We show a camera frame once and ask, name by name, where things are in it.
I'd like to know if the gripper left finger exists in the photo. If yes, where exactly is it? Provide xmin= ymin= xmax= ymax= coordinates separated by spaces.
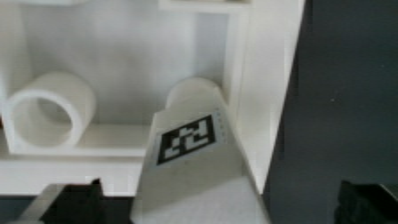
xmin=15 ymin=179 xmax=107 ymax=224

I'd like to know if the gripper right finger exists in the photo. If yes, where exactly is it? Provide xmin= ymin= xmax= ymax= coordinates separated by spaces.
xmin=337 ymin=181 xmax=398 ymax=224

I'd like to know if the white chair leg with tag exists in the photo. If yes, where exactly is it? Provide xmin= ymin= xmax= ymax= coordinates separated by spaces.
xmin=131 ymin=78 xmax=273 ymax=224

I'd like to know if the white chair seat part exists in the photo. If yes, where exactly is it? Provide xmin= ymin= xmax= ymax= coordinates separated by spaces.
xmin=0 ymin=0 xmax=251 ymax=157

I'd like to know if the white U-shaped frame fence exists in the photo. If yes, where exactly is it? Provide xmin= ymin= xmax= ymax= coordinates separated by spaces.
xmin=0 ymin=0 xmax=306 ymax=196

